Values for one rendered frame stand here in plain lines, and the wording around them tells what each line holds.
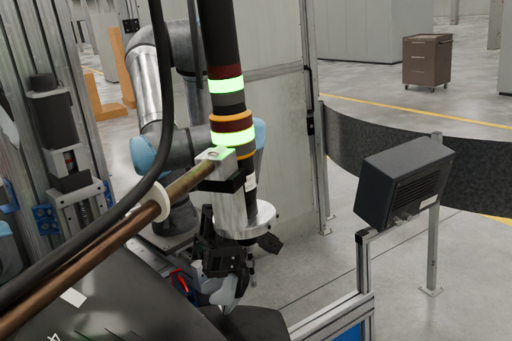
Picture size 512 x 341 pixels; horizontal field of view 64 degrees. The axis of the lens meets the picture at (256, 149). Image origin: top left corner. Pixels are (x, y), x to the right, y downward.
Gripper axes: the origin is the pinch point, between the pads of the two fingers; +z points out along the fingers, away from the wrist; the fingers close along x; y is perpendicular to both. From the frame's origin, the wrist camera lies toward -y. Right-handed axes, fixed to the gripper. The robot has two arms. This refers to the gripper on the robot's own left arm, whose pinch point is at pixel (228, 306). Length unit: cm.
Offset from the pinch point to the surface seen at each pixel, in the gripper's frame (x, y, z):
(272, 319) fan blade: 5.0, -6.5, 0.9
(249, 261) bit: 22.6, 12.6, -21.7
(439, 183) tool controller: -9, -71, -20
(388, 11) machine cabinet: -616, -704, -230
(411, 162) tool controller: -9, -57, -26
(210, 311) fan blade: -1.6, 2.9, 1.4
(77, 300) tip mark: 14.9, 29.2, -15.6
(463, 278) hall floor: -61, -201, 58
